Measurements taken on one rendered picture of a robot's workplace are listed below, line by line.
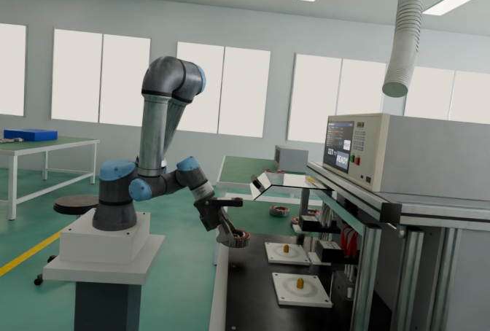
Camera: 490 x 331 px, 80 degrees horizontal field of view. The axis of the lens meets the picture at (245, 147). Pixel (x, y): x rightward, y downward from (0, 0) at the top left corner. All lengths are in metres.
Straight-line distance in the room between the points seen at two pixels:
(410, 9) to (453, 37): 4.63
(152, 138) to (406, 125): 0.74
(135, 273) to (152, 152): 0.39
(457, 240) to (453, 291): 0.13
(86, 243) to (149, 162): 0.35
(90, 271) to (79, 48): 5.50
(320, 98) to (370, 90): 0.97
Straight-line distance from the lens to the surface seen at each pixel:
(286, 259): 1.15
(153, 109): 0.98
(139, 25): 6.08
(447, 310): 0.91
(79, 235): 1.16
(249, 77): 5.62
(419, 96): 6.60
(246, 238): 1.12
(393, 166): 0.85
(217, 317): 0.89
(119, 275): 1.11
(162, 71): 0.98
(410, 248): 0.81
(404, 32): 2.42
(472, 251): 0.89
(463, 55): 7.17
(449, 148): 0.92
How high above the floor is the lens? 1.26
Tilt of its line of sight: 5 degrees down
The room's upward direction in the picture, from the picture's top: 5 degrees clockwise
